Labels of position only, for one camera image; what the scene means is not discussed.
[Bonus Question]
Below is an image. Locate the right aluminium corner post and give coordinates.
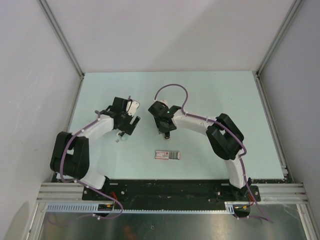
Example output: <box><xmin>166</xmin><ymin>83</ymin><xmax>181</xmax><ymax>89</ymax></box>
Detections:
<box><xmin>255</xmin><ymin>0</ymin><xmax>305</xmax><ymax>77</ymax></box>

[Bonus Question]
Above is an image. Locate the grey slotted cable duct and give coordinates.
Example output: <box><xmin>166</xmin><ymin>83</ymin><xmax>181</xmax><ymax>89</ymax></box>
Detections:
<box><xmin>44</xmin><ymin>201</ymin><xmax>236</xmax><ymax>215</ymax></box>

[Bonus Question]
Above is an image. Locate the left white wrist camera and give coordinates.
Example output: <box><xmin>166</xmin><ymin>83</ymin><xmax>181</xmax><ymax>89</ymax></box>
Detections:
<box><xmin>126</xmin><ymin>99</ymin><xmax>140</xmax><ymax>117</ymax></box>

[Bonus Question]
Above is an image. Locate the red white staple box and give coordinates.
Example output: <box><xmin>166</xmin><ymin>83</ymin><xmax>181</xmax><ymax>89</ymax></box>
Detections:
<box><xmin>154</xmin><ymin>150</ymin><xmax>181</xmax><ymax>160</ymax></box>

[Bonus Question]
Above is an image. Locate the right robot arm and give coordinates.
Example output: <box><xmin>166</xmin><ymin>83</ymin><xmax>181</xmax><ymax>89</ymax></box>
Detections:
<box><xmin>148</xmin><ymin>100</ymin><xmax>249</xmax><ymax>201</ymax></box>

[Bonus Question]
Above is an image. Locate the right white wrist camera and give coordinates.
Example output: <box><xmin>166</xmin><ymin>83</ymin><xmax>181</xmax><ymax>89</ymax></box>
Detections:
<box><xmin>153</xmin><ymin>99</ymin><xmax>168</xmax><ymax>106</ymax></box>

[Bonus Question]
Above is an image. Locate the aluminium corner post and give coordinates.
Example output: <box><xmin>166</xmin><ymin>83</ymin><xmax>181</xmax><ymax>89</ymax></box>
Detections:
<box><xmin>255</xmin><ymin>0</ymin><xmax>305</xmax><ymax>77</ymax></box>
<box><xmin>37</xmin><ymin>0</ymin><xmax>84</xmax><ymax>78</ymax></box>

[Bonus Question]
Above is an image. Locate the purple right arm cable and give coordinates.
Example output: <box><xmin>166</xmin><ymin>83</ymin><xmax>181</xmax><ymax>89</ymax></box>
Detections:
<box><xmin>153</xmin><ymin>83</ymin><xmax>275</xmax><ymax>224</ymax></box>

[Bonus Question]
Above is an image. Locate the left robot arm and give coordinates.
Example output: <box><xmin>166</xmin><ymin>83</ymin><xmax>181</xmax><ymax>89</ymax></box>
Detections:
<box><xmin>50</xmin><ymin>97</ymin><xmax>140</xmax><ymax>200</ymax></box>

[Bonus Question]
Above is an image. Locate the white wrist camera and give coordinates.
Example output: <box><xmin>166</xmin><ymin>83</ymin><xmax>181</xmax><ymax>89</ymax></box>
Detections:
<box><xmin>126</xmin><ymin>99</ymin><xmax>140</xmax><ymax>117</ymax></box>
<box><xmin>153</xmin><ymin>99</ymin><xmax>168</xmax><ymax>106</ymax></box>

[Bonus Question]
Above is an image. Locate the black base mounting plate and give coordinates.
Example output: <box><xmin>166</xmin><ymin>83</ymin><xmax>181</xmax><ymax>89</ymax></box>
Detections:
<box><xmin>82</xmin><ymin>179</ymin><xmax>261</xmax><ymax>211</ymax></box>

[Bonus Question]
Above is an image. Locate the left aluminium corner post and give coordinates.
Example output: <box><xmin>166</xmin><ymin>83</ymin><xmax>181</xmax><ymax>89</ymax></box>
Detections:
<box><xmin>37</xmin><ymin>0</ymin><xmax>84</xmax><ymax>78</ymax></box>

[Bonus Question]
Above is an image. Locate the light blue stapler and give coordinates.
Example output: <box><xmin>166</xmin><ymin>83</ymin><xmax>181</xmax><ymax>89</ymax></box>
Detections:
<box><xmin>116</xmin><ymin>131</ymin><xmax>127</xmax><ymax>143</ymax></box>

